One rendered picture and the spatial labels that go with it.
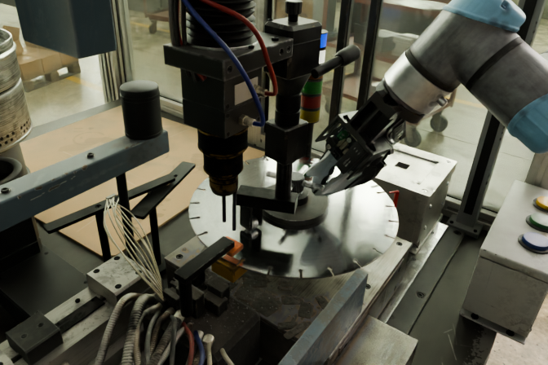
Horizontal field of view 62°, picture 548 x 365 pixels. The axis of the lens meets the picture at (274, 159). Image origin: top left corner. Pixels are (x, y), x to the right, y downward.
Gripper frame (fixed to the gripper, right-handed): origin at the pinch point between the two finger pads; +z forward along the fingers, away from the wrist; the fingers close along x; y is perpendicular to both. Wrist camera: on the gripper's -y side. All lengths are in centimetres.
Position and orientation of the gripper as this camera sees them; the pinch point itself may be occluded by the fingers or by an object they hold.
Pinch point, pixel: (321, 186)
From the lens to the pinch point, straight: 71.0
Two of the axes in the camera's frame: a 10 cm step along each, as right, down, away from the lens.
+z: -5.3, 6.4, 5.6
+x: 5.9, 7.5, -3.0
